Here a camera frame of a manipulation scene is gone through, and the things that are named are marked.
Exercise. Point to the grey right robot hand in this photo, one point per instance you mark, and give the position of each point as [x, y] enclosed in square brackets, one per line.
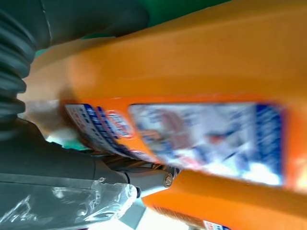
[48, 190]

